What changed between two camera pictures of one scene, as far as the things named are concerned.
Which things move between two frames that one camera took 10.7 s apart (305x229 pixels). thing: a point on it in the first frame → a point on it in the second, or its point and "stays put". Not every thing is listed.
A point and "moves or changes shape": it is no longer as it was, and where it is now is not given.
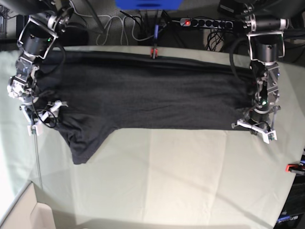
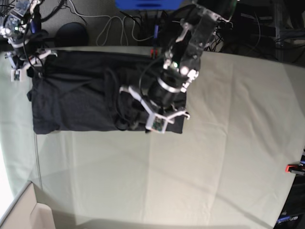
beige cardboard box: (29, 213) stays put
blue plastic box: (148, 5) stays put
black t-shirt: (91, 93) moves or changes shape
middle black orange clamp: (154, 51) stays put
